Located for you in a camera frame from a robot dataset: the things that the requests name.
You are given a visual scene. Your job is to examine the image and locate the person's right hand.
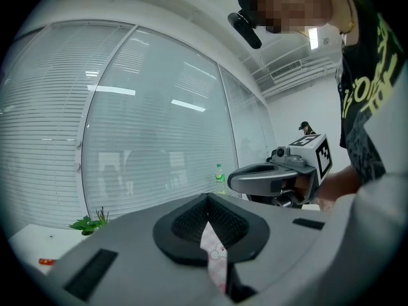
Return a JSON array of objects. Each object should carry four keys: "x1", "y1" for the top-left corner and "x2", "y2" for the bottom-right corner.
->
[{"x1": 294, "y1": 173, "x2": 313, "y2": 200}]

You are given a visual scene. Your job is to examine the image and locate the black head-mounted camera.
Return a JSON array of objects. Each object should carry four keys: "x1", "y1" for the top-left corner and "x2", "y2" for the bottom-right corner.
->
[{"x1": 227, "y1": 9, "x2": 263, "y2": 50}]

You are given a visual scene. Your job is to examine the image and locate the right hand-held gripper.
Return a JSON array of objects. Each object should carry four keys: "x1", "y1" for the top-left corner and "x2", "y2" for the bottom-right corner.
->
[{"x1": 227, "y1": 133, "x2": 334, "y2": 208}]

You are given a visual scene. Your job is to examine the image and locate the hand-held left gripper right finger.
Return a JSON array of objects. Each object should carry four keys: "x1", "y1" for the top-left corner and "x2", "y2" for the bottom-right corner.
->
[{"x1": 207, "y1": 192, "x2": 335, "y2": 304}]

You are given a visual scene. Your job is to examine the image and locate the green drink bottle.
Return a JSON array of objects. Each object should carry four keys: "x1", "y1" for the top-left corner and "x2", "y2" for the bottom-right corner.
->
[{"x1": 215, "y1": 163, "x2": 226, "y2": 194}]

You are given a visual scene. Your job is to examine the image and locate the white window blinds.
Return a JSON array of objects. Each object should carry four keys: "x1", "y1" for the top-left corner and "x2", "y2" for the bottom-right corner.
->
[{"x1": 0, "y1": 20, "x2": 278, "y2": 232}]

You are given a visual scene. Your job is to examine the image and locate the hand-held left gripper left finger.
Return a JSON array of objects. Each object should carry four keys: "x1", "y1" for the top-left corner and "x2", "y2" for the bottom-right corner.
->
[{"x1": 46, "y1": 192, "x2": 230, "y2": 306}]

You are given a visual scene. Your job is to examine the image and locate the person's head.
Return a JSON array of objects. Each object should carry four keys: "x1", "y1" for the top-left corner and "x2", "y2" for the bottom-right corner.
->
[{"x1": 235, "y1": 0, "x2": 347, "y2": 34}]

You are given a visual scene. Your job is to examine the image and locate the person's right forearm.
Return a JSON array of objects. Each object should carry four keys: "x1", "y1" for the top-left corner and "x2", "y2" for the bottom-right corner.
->
[{"x1": 318, "y1": 163, "x2": 363, "y2": 213}]

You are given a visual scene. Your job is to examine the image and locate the leafy plant in round pot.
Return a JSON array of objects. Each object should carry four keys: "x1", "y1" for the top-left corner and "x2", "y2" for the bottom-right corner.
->
[{"x1": 68, "y1": 215, "x2": 103, "y2": 236}]

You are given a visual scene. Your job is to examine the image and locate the pink checked bear tablecloth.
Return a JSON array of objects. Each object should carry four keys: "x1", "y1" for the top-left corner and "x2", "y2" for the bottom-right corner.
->
[{"x1": 199, "y1": 220, "x2": 230, "y2": 295}]

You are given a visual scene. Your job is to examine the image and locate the gold necklace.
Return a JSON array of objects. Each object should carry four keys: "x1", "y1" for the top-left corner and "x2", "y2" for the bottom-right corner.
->
[{"x1": 336, "y1": 0, "x2": 357, "y2": 35}]

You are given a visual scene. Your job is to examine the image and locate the person's black printed t-shirt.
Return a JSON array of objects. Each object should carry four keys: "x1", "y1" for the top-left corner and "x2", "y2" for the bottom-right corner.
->
[{"x1": 334, "y1": 0, "x2": 408, "y2": 184}]

